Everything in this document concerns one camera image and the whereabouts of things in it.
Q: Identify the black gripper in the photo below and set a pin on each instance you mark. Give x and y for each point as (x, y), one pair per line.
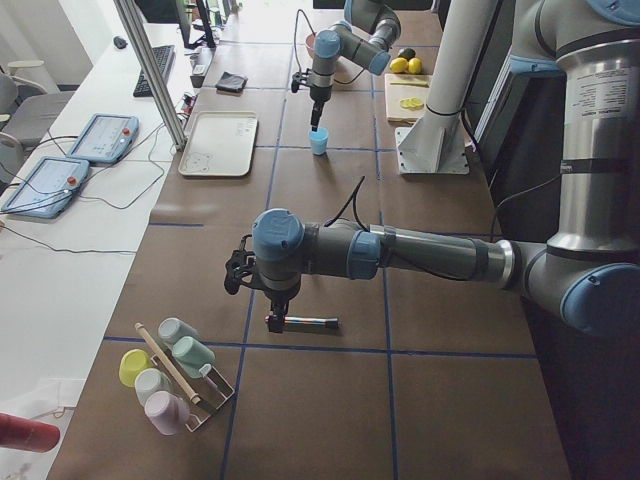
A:
(279, 298)
(318, 97)

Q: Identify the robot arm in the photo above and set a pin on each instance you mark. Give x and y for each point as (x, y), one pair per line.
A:
(587, 273)
(364, 36)

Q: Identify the light blue plastic cup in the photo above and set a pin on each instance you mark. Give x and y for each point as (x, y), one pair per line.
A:
(318, 140)

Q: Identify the pink bowl of ice cubes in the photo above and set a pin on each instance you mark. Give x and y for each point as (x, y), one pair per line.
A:
(309, 44)

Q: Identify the mint green plastic cup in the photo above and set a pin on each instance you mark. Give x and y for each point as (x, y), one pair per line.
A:
(192, 355)

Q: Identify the grey plastic cup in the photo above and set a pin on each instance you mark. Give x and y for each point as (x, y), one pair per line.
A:
(172, 329)

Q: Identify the pale white plastic cup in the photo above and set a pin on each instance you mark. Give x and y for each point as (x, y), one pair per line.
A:
(150, 381)

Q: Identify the pink plastic cup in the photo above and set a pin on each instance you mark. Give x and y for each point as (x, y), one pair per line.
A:
(167, 412)

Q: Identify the yellow plastic cup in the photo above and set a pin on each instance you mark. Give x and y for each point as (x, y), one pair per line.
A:
(132, 363)

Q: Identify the grey and purple folded cloth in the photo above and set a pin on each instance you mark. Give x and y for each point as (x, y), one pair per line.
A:
(231, 83)

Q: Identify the wooden cutting board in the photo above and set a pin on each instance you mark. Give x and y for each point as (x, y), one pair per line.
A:
(405, 96)

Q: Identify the yellow lemon slices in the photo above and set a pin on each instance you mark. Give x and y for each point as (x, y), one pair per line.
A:
(411, 103)

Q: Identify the cream bear serving tray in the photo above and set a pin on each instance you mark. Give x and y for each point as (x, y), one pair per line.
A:
(220, 144)

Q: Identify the white pillar with base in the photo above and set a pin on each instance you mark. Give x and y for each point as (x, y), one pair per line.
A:
(434, 144)

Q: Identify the computer mouse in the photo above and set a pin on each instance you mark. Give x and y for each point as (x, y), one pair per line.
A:
(119, 42)

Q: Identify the upper blue teach pendant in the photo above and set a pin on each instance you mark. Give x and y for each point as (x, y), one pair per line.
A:
(105, 139)

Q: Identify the blue teach pendant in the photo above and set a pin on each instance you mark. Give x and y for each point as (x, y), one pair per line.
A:
(105, 139)
(48, 189)

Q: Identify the lower blue teach pendant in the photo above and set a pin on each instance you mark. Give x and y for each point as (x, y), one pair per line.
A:
(48, 189)

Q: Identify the red bottle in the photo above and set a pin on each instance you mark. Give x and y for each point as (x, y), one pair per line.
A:
(28, 435)

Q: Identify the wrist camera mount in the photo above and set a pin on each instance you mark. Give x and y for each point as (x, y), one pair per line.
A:
(299, 80)
(240, 268)

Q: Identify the white wire cup rack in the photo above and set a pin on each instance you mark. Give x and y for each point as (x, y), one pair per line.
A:
(216, 392)

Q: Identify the wooden rack handle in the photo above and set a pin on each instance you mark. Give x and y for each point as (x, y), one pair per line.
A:
(164, 359)

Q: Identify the aluminium frame post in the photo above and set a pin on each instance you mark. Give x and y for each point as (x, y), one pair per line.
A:
(134, 28)

